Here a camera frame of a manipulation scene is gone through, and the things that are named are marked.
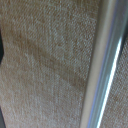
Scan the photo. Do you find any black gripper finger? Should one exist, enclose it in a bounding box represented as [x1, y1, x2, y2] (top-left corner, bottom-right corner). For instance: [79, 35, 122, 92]
[0, 33, 5, 65]

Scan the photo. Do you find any beige woven drawer front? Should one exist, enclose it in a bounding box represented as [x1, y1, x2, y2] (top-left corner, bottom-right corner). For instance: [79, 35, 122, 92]
[0, 0, 128, 128]

